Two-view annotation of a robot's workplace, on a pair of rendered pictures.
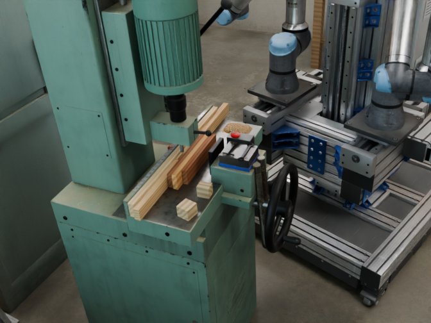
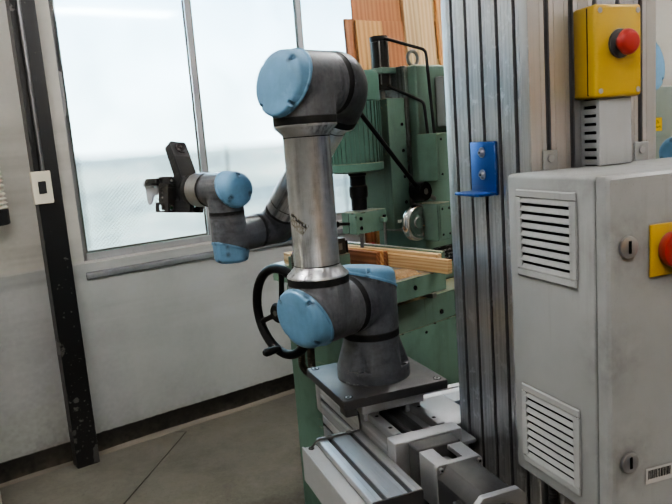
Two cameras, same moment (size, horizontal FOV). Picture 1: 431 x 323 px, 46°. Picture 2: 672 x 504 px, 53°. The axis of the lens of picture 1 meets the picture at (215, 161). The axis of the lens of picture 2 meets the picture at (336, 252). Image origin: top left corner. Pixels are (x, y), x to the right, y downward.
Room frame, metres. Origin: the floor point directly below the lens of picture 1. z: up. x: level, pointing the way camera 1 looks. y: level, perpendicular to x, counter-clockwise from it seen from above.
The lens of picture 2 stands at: (2.17, -1.92, 1.30)
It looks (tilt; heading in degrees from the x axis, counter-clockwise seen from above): 9 degrees down; 114
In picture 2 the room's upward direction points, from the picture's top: 4 degrees counter-clockwise
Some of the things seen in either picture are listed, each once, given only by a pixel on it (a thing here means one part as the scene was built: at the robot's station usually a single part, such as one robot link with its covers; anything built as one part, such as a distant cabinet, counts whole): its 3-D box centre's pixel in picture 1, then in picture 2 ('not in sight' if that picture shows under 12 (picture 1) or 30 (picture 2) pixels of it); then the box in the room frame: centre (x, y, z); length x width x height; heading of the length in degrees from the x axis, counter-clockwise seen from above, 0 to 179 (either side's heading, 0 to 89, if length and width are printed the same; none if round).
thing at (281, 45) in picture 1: (283, 51); not in sight; (2.04, -0.33, 0.98); 0.13 x 0.12 x 0.14; 149
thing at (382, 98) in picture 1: (392, 82); (366, 296); (1.67, -0.68, 0.98); 0.13 x 0.12 x 0.14; 70
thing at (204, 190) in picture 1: (204, 190); not in sight; (1.19, 0.04, 0.92); 0.04 x 0.03 x 0.04; 66
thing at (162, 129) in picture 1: (174, 130); (365, 223); (1.37, 0.12, 1.03); 0.14 x 0.07 x 0.09; 64
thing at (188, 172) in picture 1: (199, 157); (354, 257); (1.35, 0.05, 0.93); 0.23 x 0.02 x 0.05; 154
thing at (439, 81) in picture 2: not in sight; (452, 100); (1.63, 0.33, 1.40); 0.10 x 0.06 x 0.16; 64
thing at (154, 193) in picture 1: (188, 153); (370, 257); (1.39, 0.09, 0.92); 0.66 x 0.02 x 0.04; 154
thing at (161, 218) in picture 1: (215, 175); (341, 277); (1.32, 0.00, 0.87); 0.61 x 0.30 x 0.06; 154
